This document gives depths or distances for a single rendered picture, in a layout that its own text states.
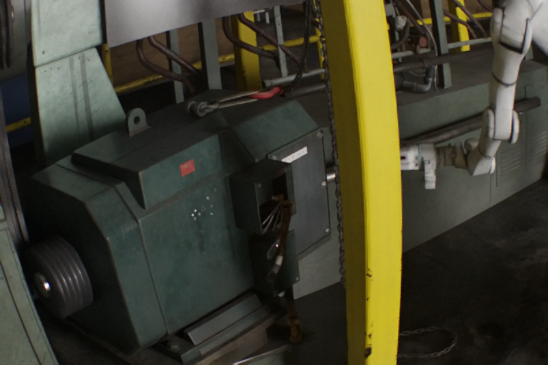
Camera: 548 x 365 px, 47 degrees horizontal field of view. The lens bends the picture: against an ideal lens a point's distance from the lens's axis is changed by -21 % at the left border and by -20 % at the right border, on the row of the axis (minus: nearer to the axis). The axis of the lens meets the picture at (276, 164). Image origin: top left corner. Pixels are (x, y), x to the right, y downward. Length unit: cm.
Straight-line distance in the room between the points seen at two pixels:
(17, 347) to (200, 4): 126
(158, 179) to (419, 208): 149
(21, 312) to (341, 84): 96
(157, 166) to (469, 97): 166
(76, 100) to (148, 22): 33
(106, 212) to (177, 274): 25
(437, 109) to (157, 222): 149
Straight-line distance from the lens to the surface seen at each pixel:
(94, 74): 225
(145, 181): 160
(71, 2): 219
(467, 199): 312
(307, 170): 199
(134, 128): 184
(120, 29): 221
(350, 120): 149
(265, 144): 188
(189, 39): 534
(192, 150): 168
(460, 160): 207
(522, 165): 340
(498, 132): 176
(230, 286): 187
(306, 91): 247
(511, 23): 163
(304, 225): 202
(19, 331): 182
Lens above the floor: 143
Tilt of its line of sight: 21 degrees down
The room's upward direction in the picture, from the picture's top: 7 degrees counter-clockwise
